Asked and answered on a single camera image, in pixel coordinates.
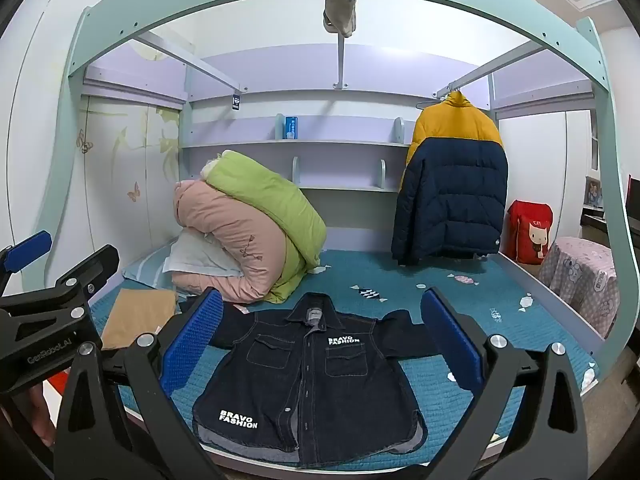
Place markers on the red cartoon bag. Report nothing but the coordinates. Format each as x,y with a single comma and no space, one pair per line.
530,230

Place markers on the pink quilt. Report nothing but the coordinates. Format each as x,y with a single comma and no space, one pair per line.
240,240

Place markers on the brown paper bag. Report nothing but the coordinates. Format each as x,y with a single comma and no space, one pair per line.
135,315

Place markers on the yellow and navy puffer jacket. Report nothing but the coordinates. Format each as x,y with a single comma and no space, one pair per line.
450,195

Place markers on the small blue box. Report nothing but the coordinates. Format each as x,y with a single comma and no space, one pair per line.
291,127

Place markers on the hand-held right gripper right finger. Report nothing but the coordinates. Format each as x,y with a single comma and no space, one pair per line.
450,340

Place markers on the green quilt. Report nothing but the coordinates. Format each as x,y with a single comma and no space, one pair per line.
270,195

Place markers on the grey hanging cloth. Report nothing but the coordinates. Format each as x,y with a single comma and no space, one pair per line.
340,15

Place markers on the metal clothes rail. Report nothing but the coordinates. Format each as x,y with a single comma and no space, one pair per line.
480,72

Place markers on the grey patterned cloth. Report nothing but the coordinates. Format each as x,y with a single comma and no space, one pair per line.
580,275

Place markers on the light blue pillow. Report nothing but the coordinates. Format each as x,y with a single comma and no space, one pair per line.
145,270

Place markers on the black monitor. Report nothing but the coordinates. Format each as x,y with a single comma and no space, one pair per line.
632,197

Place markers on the white pillow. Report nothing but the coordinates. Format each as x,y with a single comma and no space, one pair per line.
200,260

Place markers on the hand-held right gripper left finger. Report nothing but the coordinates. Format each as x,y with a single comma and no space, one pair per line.
195,340

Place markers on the teal quilted bed sheet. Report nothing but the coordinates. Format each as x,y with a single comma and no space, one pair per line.
400,280

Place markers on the lavender wall shelf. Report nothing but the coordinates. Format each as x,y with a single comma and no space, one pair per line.
300,170

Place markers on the dark denim jacket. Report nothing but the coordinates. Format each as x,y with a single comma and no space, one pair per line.
310,385

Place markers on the teal bunk bed frame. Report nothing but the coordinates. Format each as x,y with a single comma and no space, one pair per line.
250,5

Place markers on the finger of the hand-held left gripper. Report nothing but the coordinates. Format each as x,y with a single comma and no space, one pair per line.
75,280
30,250

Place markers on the dark hanging tag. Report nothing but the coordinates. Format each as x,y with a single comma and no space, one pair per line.
236,101

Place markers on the picture frame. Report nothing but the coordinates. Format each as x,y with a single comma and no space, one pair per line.
595,192

